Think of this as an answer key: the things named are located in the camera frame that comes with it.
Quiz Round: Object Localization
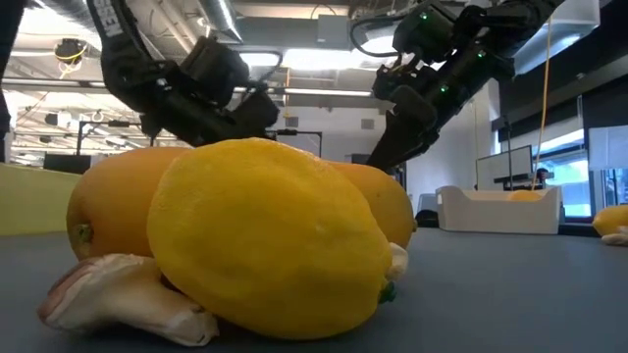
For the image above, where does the cream toy mushroom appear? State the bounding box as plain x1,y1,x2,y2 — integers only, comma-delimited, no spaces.
385,240,410,281
601,229,628,247

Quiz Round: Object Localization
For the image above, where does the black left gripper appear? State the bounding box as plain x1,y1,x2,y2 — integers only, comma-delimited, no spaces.
141,36,281,147

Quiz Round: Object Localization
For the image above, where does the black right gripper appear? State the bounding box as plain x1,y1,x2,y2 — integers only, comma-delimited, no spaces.
366,53,497,171

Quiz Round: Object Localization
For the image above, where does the black aluminium rig frame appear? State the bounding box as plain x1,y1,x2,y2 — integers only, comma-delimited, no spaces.
411,215,604,239

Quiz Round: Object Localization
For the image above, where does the white board panel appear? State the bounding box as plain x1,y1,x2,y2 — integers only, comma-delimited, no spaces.
475,144,535,191

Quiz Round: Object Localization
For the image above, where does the yellow hanging cord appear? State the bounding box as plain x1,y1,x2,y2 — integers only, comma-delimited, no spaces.
532,14,553,190

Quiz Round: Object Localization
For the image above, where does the cream mushroom reddish cap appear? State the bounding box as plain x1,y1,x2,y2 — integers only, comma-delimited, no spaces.
36,252,221,348

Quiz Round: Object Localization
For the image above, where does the black gantry frame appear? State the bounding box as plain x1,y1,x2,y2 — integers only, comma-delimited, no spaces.
76,120,157,158
274,128,324,159

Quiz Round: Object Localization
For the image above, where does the black ceiling device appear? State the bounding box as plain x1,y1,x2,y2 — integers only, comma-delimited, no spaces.
52,37,89,65

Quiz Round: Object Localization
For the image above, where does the white plastic basket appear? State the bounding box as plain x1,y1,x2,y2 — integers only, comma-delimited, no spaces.
435,184,563,235

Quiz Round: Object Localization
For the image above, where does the yellow lemon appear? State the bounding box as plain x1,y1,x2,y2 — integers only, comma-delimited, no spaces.
592,204,628,237
145,136,397,342

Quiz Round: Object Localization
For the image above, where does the grey ceiling box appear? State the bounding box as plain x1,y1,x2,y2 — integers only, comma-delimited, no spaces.
316,13,352,50

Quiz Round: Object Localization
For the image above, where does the grey chair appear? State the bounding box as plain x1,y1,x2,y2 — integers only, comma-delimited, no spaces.
415,192,439,227

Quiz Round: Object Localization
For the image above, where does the long ceiling light rail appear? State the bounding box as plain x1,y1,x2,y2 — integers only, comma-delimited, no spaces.
0,76,377,99

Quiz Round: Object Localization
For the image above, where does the black monitor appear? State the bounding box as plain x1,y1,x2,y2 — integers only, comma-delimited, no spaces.
42,153,93,176

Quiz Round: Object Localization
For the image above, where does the silver ceiling duct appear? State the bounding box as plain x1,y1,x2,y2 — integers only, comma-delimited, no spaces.
195,0,244,45

